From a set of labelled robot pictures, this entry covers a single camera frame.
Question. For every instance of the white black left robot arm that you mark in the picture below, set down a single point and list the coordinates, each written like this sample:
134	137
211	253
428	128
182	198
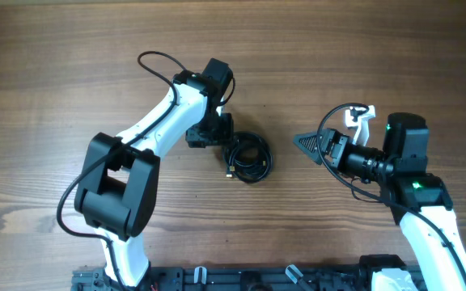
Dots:
116	191

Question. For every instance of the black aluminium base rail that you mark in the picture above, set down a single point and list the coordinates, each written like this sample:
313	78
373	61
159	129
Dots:
341	277

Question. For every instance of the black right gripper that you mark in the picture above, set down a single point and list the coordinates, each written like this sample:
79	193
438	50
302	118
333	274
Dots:
329	137

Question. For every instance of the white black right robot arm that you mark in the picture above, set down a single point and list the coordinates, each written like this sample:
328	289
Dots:
419	201

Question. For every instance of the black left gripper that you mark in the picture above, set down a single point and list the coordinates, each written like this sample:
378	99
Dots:
226	137

